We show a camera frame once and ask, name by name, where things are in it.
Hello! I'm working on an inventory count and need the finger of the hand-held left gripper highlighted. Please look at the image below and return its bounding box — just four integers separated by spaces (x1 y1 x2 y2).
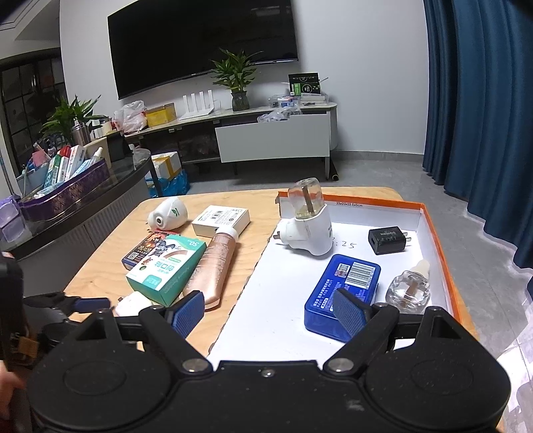
23 292 111 319
39 318 86 350

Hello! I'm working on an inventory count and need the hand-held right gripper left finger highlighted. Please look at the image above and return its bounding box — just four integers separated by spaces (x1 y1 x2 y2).
75 290 214 375

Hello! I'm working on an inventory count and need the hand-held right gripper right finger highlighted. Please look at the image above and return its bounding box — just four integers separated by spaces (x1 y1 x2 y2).
324 287 463 375

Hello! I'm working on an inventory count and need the blue tin box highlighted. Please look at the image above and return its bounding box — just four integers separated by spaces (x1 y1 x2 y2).
303 254 382 343

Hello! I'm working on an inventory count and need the white charger cube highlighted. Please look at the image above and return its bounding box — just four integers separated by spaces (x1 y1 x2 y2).
114 290 155 318

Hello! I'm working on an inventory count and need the teal and white box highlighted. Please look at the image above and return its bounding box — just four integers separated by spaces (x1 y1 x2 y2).
126 235 208 307

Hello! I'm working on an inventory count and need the rose gold bottle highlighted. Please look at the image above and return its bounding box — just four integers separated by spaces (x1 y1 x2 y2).
182 227 241 310

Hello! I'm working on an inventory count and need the clear refill bottle white cap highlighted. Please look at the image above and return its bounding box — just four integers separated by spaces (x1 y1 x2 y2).
385 259 432 315

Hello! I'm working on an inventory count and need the orange white cardboard box lid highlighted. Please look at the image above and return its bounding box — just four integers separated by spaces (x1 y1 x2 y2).
206 192 461 356

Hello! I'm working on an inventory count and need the dark cartoon print box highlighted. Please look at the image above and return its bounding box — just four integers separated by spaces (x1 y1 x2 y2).
122 232 181 271

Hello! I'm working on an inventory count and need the black charger plug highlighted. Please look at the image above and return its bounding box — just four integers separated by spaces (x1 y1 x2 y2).
368 226 413 256

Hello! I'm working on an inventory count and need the white plug-in vaporizer with bottle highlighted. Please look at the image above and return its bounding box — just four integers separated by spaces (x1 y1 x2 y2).
272 178 334 257

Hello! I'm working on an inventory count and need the small white box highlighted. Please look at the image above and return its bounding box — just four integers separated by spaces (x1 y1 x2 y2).
192 205 251 238

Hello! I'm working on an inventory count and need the person's left hand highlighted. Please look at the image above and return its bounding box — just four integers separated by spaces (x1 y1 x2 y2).
0 361 26 402

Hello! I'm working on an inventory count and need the small purple container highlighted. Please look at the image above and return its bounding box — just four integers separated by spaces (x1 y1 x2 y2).
0 195 22 242

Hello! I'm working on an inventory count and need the black glass coffee table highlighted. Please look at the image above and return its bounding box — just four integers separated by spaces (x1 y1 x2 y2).
0 149 152 261

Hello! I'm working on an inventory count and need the purple patterned tin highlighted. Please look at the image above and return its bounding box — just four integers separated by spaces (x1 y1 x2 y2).
19 158 111 221

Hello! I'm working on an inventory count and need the blue plastic bag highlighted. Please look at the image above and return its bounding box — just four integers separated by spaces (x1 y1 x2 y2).
146 170 191 199

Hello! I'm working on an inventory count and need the group of toiletry boxes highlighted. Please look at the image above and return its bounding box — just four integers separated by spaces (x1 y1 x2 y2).
44 145 91 188

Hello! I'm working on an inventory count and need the white and yellow carton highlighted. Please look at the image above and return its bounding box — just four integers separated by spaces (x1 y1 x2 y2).
151 151 183 180

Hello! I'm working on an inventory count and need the black stand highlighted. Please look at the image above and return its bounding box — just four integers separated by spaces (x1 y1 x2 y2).
107 133 126 161

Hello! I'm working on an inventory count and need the white tv cabinet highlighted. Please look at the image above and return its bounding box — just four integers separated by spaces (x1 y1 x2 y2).
125 102 339 181

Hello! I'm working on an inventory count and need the large leafy potted plant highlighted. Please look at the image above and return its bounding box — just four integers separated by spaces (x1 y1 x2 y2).
40 96 107 145

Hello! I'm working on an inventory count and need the dark grid window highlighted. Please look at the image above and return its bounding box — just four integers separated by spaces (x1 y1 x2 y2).
0 58 63 176

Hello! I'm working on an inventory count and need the white plastic bag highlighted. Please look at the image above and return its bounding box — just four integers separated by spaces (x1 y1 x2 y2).
113 101 149 134

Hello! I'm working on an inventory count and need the yellow box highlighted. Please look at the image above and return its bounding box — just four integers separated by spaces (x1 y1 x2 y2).
146 103 176 127

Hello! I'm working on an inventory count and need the white router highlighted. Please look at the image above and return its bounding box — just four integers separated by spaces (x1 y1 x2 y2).
179 90 216 121

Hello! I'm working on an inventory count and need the clear plastic wrap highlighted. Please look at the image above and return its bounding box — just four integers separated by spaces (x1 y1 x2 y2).
257 109 292 124

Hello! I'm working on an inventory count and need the pile of small packets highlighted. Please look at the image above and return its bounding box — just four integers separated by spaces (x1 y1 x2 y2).
268 95 330 109

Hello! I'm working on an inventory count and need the blue curtain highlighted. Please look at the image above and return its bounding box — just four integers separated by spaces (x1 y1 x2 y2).
422 0 533 288

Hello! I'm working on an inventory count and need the green and black box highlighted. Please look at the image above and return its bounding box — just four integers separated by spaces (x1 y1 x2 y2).
288 72 322 97

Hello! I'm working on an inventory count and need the potted plant in dark vase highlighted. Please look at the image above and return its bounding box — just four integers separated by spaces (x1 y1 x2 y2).
210 48 264 112

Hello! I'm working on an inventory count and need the black television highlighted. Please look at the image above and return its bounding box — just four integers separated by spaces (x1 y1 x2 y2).
107 0 299 100

